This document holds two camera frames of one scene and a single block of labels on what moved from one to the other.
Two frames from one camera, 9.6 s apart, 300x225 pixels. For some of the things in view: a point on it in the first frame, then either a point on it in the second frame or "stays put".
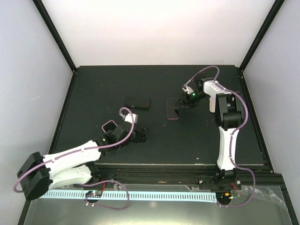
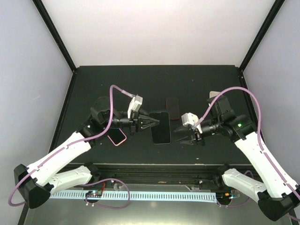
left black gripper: x=137 y=138 -> x=136 y=122
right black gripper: x=187 y=99 -> x=196 y=137
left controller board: x=93 y=194 stays put
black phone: x=138 y=102 -> x=161 y=132
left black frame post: x=56 y=34 stays put
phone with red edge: x=172 y=103 stays put
